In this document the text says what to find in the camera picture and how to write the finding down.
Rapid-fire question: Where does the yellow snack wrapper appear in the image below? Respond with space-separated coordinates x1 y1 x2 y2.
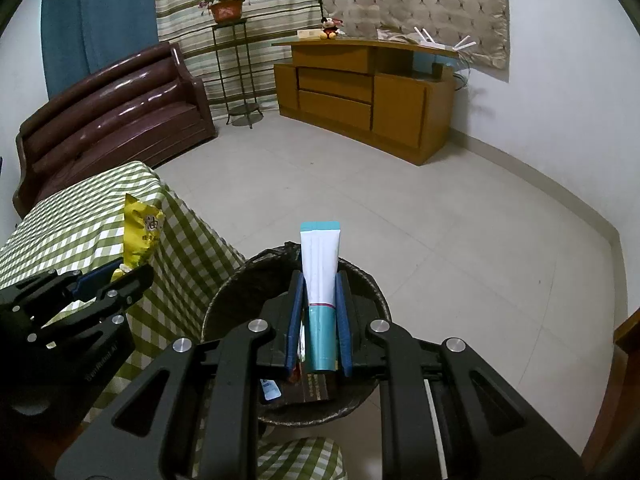
111 194 165 282

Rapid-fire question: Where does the black cardboard box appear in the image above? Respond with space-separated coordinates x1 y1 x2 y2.
290 370 329 404

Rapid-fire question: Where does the green checkered tablecloth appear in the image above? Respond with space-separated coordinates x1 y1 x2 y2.
1 162 244 424

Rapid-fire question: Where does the black lined wicker trash bin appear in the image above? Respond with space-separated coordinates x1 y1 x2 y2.
201 242 392 427

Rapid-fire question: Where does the white wifi router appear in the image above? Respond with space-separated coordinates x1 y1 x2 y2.
413 26 477 52

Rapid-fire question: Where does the brown wooden door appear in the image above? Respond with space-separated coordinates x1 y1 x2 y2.
582 311 640 479

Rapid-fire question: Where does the Mickey Mouse plush toy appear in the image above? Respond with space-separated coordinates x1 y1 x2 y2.
320 18 343 39

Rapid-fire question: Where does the dark red leather sofa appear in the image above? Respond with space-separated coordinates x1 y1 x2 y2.
13 41 218 217

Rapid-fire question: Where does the tissue box on cabinet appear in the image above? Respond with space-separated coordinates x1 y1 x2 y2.
296 29 328 40

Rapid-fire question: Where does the beige patterned curtain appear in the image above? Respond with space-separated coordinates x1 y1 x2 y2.
322 0 510 70

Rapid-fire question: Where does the blue curtain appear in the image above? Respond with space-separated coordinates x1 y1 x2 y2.
41 0 158 98

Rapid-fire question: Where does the potted plant terracotta pot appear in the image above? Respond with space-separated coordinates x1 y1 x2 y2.
198 0 246 24

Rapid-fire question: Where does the black metal plant stand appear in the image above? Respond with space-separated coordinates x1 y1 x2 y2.
212 18 264 129

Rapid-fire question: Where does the striped green curtain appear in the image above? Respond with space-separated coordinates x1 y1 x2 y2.
155 0 320 118

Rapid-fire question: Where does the white teal tube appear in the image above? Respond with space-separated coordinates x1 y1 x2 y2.
300 221 341 373

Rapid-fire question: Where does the wooden TV cabinet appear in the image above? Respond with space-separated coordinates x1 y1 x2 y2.
273 39 459 166

